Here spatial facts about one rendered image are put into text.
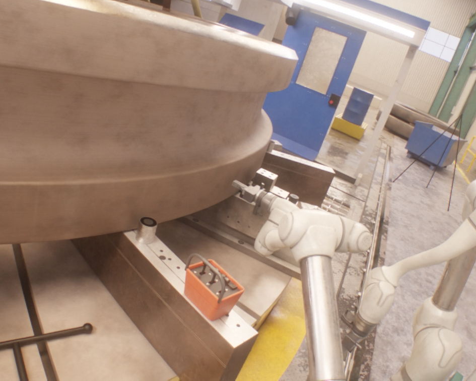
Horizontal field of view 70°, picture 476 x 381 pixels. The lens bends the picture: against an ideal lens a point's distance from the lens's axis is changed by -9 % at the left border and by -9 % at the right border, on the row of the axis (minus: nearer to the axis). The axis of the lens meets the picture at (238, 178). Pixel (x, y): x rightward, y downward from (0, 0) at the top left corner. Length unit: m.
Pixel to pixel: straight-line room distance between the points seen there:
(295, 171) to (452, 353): 2.38
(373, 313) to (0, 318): 1.51
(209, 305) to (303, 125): 5.26
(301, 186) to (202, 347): 2.38
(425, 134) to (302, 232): 9.47
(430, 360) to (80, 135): 1.58
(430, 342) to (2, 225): 1.63
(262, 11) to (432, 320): 6.82
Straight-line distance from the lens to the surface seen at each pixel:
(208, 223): 2.60
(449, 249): 1.41
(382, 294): 1.47
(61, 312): 1.84
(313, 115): 6.33
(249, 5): 7.87
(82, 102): 1.49
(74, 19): 1.27
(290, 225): 1.18
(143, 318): 1.74
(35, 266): 2.05
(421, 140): 10.57
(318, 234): 1.18
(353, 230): 1.27
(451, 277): 1.63
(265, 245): 1.76
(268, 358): 2.35
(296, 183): 3.55
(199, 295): 1.38
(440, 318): 1.69
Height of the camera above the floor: 1.65
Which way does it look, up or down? 22 degrees down
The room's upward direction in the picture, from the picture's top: 19 degrees clockwise
